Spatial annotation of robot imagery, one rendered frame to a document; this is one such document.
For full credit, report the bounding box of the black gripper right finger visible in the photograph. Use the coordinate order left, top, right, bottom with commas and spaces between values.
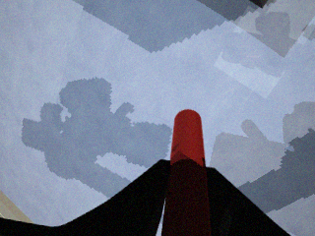
206, 166, 290, 236

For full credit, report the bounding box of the red peg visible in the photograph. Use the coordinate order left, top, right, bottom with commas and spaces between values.
161, 110, 212, 236

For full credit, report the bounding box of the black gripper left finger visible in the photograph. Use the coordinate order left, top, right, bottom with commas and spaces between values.
0, 158, 170, 236

